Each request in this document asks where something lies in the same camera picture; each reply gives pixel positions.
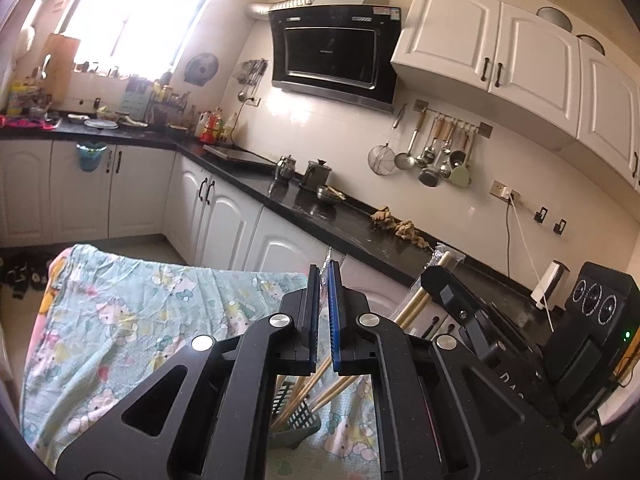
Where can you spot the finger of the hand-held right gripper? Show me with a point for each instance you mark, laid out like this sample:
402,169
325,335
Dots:
445,287

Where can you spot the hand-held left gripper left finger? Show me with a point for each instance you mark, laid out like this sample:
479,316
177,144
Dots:
313,310

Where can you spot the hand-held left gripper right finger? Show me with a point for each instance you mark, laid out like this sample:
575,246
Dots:
334,321

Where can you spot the wooden chopstick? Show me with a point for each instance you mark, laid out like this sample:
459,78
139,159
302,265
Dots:
419,311
411,305

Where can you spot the pile of wooden chopsticks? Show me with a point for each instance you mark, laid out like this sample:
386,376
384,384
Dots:
327,394

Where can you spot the green plastic utensil basket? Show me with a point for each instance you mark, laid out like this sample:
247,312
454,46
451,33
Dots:
300,417

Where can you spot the white paper towel roll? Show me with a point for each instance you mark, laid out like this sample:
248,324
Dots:
549,282

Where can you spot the ginger roots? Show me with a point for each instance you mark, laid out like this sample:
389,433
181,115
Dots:
402,227

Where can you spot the black kitchen countertop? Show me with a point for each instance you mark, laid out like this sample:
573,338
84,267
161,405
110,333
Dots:
325,215

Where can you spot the dark ladle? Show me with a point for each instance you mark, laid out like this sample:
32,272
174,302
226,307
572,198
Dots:
429,176

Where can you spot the green spatula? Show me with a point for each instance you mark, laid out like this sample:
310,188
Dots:
460,175

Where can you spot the metal bowl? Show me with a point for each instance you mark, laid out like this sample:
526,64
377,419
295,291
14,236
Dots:
327,195

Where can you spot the white base cabinets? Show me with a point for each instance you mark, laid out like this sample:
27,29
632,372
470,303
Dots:
220,215

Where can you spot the metal ladle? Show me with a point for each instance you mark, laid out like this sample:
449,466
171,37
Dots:
403,160

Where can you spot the metal pot with lid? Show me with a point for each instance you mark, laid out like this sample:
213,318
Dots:
315,175

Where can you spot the metal mesh strainer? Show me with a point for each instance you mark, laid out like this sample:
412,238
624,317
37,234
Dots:
382,160

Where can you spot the small metal kettle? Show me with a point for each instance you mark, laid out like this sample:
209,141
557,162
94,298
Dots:
285,170

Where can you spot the black induction cooktop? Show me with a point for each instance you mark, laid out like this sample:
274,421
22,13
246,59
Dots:
237,155

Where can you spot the printed cartoon tablecloth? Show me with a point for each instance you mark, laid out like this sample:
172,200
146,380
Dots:
125,310

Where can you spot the yellow oil bottle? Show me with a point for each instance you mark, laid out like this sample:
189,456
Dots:
230,131

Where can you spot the red sauce bottle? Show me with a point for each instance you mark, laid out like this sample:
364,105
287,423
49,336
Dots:
213,130

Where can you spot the white plastic jug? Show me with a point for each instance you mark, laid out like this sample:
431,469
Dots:
201,127

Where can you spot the hanging tool rack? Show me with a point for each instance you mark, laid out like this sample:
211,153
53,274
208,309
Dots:
251,77

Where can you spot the white upper cabinets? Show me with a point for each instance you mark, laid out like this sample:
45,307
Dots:
450,35

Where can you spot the black range hood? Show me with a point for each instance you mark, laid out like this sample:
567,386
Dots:
330,50

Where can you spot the blue hanging bin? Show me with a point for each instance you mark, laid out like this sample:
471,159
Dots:
91,159

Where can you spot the grey bowl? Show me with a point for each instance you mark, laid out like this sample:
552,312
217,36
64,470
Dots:
555,17
592,45

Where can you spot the dark shoes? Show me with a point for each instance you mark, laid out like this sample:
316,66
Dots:
22,275

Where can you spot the red cloth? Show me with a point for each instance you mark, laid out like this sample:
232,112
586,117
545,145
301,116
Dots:
25,122

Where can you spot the kitchen window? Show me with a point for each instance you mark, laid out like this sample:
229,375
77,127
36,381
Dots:
135,15

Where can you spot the wooden cutting board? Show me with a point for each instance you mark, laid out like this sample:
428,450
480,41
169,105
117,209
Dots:
60,67

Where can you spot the black wall hook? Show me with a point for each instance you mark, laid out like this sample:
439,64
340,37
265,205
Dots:
539,215
560,227

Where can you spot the wall power socket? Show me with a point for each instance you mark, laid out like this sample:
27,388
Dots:
504,191

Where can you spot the wall utensil rail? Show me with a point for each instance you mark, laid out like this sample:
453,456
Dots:
450,119

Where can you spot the small wall fan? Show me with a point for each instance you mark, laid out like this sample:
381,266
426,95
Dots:
201,68

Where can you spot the silver exhaust duct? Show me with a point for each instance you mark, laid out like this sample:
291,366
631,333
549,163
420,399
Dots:
280,7

